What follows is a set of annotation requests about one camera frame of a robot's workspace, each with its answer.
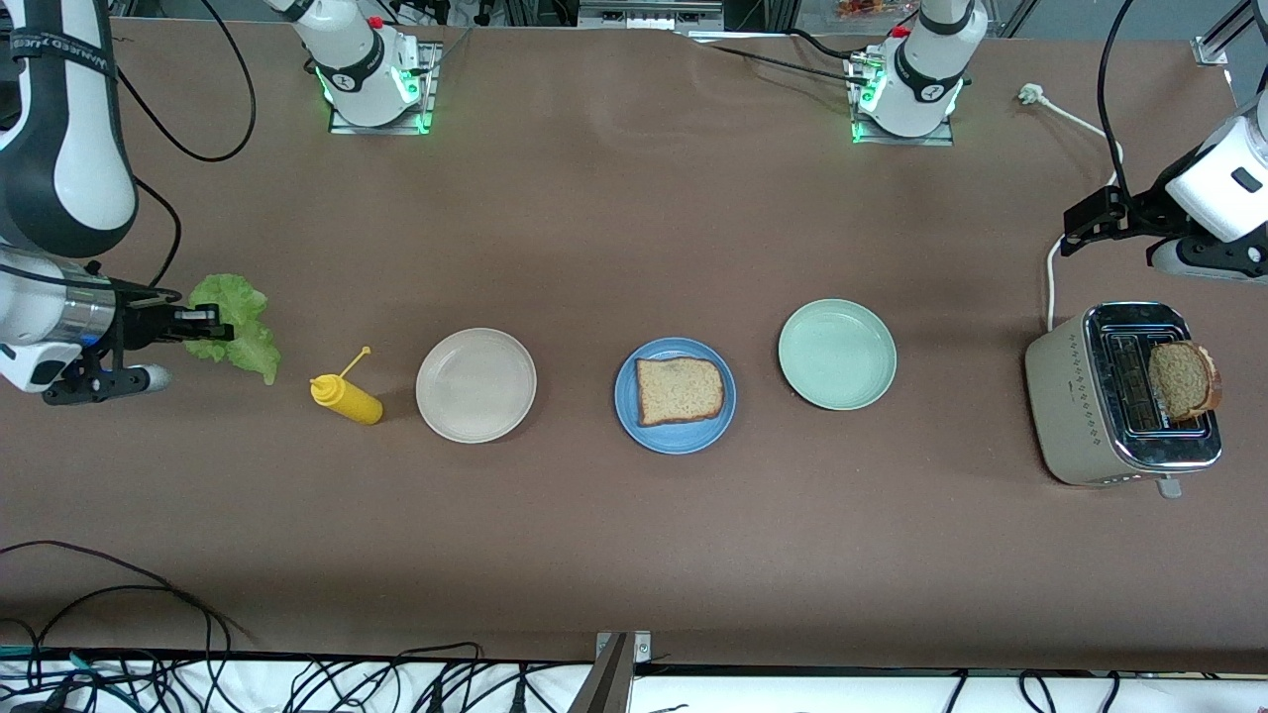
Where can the orange packaged item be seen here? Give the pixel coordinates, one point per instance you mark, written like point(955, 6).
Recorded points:
point(867, 8)

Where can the grey metal box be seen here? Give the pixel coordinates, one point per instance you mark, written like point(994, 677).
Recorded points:
point(649, 14)

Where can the beige round plate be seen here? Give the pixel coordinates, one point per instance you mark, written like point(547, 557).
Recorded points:
point(475, 386)

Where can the silver table edge bracket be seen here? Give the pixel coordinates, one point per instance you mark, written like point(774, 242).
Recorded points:
point(642, 646)

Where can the brown bread slice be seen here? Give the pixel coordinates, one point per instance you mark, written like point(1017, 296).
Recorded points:
point(1184, 381)
point(679, 391)

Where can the pale green round plate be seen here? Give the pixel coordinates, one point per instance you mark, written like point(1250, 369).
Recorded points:
point(837, 355)

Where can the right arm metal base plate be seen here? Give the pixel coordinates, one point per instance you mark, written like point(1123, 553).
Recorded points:
point(381, 130)

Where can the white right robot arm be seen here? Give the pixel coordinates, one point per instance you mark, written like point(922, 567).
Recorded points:
point(84, 188)

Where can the yellow mustard squeeze bottle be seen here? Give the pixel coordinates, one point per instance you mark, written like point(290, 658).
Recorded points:
point(352, 401)

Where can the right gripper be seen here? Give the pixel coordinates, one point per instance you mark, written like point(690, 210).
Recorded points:
point(132, 319)

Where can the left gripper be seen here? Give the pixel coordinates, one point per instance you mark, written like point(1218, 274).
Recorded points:
point(1141, 211)

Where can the blue round plate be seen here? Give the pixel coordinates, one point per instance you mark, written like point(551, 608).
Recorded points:
point(674, 441)

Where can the grey metal bar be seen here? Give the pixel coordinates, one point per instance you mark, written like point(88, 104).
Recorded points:
point(606, 683)

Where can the green lettuce leaf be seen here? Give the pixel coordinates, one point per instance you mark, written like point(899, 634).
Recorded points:
point(248, 337)

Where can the beige and chrome toaster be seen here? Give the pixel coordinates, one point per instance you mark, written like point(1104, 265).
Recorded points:
point(1065, 396)

